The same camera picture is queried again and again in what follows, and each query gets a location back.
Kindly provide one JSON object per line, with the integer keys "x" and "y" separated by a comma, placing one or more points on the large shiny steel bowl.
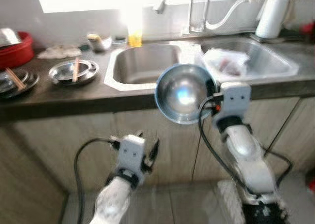
{"x": 184, "y": 93}

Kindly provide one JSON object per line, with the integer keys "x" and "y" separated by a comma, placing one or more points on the wooden chopstick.
{"x": 15, "y": 79}
{"x": 76, "y": 70}

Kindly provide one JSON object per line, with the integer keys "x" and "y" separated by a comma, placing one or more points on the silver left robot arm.
{"x": 113, "y": 202}

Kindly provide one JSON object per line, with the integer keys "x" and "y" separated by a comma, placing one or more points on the light wood cabinet door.
{"x": 302, "y": 130}
{"x": 167, "y": 145}
{"x": 275, "y": 125}
{"x": 74, "y": 135}

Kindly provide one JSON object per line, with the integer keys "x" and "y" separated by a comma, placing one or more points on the clear plastic bag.
{"x": 226, "y": 64}

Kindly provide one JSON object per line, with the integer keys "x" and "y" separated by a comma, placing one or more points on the stainless steel double sink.
{"x": 140, "y": 64}

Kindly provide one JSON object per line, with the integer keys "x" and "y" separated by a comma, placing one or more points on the chrome sink faucet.
{"x": 197, "y": 28}

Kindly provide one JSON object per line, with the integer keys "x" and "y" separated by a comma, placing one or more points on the shallow steel plate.
{"x": 30, "y": 86}
{"x": 92, "y": 72}

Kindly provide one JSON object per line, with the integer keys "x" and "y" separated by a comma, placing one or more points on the white grid floor mat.
{"x": 229, "y": 199}

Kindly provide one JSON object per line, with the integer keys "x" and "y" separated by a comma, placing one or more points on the yellow dish soap bottle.
{"x": 135, "y": 39}

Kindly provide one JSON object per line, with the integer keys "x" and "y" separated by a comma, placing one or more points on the small white dish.
{"x": 119, "y": 39}

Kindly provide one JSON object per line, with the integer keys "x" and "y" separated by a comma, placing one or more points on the small steel bowl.
{"x": 64, "y": 72}
{"x": 6, "y": 85}

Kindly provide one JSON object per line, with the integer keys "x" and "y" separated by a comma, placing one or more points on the white ceramic bowl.
{"x": 101, "y": 44}

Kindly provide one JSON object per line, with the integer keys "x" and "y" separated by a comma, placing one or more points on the white cylindrical water filter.
{"x": 271, "y": 15}

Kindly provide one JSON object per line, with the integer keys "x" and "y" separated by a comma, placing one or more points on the yellow sponge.
{"x": 93, "y": 37}

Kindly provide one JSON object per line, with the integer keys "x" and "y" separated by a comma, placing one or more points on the chrome spray head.
{"x": 160, "y": 6}

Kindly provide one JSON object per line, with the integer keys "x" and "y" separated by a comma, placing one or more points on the white crumpled cloth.
{"x": 59, "y": 51}

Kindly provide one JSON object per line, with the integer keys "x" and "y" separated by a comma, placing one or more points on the red container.
{"x": 310, "y": 29}

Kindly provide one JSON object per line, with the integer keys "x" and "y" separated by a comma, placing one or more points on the black robot waist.
{"x": 263, "y": 215}

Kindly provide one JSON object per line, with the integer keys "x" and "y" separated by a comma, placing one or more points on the light wood corner cabinet front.
{"x": 24, "y": 184}

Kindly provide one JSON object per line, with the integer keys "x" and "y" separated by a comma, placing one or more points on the red floor object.
{"x": 311, "y": 184}

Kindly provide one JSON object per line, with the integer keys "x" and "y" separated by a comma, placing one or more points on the red plastic basin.
{"x": 17, "y": 54}

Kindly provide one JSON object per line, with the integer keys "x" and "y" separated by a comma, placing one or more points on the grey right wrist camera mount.
{"x": 234, "y": 101}

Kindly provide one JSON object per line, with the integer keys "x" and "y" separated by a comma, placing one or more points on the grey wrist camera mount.
{"x": 132, "y": 152}
{"x": 234, "y": 101}

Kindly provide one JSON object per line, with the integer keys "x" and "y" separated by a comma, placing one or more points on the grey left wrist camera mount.
{"x": 132, "y": 152}

